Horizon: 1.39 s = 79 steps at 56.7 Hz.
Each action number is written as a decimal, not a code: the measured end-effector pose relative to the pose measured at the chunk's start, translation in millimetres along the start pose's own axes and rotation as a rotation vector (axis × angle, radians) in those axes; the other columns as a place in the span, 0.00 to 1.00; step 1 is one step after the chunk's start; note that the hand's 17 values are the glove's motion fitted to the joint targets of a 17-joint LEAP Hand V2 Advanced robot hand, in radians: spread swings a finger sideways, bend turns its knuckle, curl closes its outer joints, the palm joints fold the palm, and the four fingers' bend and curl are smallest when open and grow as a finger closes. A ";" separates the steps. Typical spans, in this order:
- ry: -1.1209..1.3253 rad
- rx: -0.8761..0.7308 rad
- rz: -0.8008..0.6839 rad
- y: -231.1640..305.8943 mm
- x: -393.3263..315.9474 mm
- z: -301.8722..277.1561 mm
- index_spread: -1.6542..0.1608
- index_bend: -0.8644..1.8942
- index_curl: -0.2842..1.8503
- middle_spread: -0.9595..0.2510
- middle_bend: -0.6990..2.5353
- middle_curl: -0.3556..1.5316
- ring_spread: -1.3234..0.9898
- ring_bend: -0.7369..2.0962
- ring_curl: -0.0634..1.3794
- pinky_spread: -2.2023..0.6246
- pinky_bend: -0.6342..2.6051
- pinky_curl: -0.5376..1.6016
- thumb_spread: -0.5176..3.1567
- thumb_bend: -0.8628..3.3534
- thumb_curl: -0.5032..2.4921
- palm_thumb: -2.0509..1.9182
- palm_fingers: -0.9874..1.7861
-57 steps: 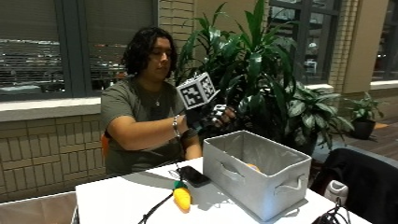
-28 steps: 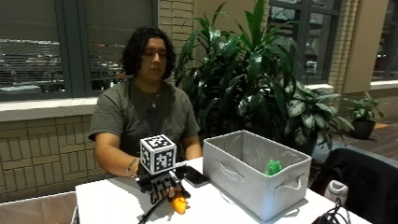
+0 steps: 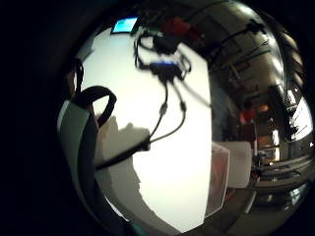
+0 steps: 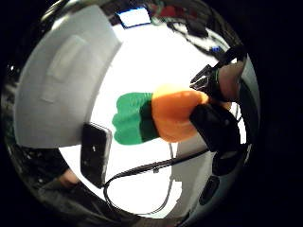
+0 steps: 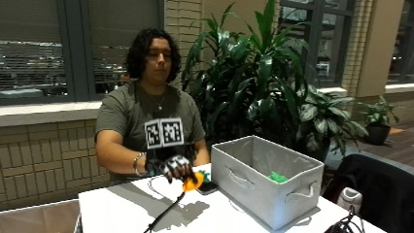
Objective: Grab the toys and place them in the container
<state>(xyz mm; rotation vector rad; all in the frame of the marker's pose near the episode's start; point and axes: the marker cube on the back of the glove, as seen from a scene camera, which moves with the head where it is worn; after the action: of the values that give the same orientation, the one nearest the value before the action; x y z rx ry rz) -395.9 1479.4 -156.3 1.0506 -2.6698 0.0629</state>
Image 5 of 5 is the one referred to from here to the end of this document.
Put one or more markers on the orange toy fruit green top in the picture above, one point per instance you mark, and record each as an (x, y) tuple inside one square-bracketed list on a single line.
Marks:
[(192, 185)]

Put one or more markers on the black smartphone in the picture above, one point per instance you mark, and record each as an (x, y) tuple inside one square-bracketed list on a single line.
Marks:
[(208, 187)]

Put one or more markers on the white marker cube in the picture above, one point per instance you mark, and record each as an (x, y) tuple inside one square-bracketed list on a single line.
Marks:
[(164, 133)]

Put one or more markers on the person in olive t-shirt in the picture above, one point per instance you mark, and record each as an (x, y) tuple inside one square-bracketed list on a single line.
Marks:
[(129, 113)]

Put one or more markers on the grey fabric storage bin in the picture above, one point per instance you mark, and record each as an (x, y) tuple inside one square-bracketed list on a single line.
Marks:
[(258, 197)]

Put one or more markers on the green toy piece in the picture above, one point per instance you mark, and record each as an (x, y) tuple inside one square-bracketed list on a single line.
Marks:
[(278, 178)]

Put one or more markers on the tall green leafy plant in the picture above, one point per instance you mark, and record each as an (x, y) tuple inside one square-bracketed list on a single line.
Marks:
[(254, 74)]

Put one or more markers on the variegated leafy plant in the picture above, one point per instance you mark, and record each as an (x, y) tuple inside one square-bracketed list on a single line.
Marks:
[(327, 119)]

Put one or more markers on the white bottle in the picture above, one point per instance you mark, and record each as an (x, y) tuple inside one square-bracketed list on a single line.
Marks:
[(350, 199)]

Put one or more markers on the black plant pot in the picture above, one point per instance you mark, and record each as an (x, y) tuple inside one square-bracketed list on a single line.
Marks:
[(378, 135)]

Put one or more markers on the large dark-framed window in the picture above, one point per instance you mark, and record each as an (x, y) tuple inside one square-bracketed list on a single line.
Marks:
[(39, 48)]

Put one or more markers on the small potted plant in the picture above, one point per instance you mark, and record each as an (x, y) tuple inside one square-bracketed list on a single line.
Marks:
[(379, 111)]

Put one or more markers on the tall dark-framed window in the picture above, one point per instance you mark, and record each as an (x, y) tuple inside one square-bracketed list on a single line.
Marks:
[(321, 42)]

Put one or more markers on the narrow dark-framed window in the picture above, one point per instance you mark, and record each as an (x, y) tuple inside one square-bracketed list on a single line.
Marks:
[(403, 42)]

